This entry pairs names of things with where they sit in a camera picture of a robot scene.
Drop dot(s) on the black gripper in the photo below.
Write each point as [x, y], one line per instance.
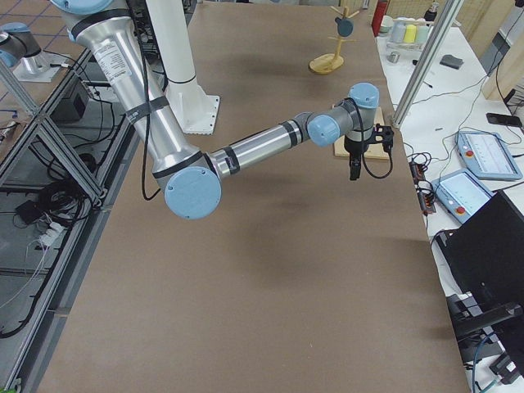
[354, 150]

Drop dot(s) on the dark teal cup yellow inside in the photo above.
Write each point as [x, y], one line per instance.
[345, 26]

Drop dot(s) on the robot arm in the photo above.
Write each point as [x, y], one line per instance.
[189, 178]
[18, 45]

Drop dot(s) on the wooden cup storage rack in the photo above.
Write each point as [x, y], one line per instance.
[327, 63]

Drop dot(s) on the grey cup on tray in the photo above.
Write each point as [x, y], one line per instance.
[398, 32]

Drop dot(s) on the yellow cup on tray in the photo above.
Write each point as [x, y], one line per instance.
[410, 34]

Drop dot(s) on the light blue cup on tray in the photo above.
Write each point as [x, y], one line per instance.
[422, 33]

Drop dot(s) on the bamboo cutting board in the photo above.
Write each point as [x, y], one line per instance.
[375, 151]

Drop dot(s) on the near teach pendant tablet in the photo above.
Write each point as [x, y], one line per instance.
[461, 193]

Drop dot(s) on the teach pendant tablet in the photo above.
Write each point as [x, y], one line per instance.
[461, 193]
[486, 156]

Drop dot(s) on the far teach pendant tablet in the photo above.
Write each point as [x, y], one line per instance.
[486, 156]

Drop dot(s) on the black smartphone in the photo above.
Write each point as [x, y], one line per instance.
[505, 120]

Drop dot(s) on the red cylinder bottle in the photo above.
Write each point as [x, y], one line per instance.
[380, 11]

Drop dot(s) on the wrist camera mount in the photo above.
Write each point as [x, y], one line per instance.
[384, 135]

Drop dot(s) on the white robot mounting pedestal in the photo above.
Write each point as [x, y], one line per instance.
[195, 110]

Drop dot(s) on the aluminium frame post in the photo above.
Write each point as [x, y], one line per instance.
[436, 38]

